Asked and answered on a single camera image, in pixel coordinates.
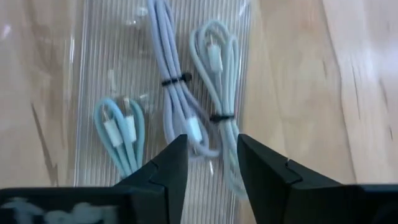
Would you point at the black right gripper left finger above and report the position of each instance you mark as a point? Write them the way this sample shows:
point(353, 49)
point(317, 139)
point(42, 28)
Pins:
point(168, 180)

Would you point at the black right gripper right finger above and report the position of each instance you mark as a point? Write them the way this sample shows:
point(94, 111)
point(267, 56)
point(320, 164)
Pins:
point(267, 183)

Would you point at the small clear plastic bin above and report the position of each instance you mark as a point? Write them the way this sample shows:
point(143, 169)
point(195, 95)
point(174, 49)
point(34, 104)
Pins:
point(118, 62)

